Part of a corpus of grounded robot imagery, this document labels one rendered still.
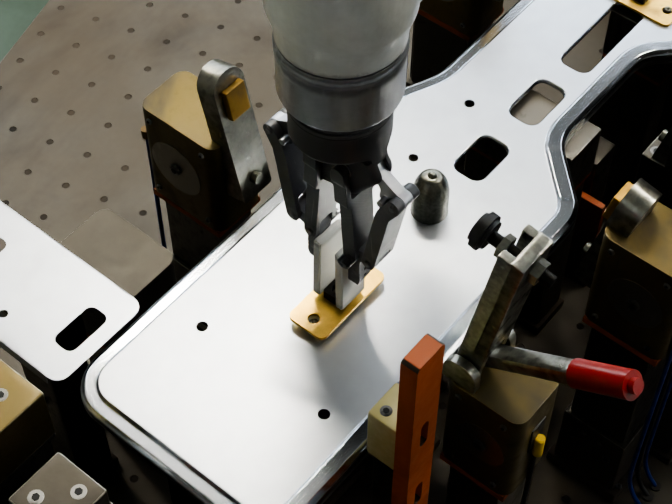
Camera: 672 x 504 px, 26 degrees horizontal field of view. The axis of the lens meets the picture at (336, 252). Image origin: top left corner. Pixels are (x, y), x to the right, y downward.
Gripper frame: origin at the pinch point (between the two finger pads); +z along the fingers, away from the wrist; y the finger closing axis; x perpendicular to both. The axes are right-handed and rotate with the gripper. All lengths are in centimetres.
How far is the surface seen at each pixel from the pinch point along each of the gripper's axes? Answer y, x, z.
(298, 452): -6.6, 12.9, 5.2
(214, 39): 50, -37, 35
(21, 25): 132, -64, 105
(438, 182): -0.7, -12.2, 0.5
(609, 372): -24.3, 0.4, -9.2
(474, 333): -14.3, 2.0, -6.1
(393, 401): -11.7, 7.9, -1.4
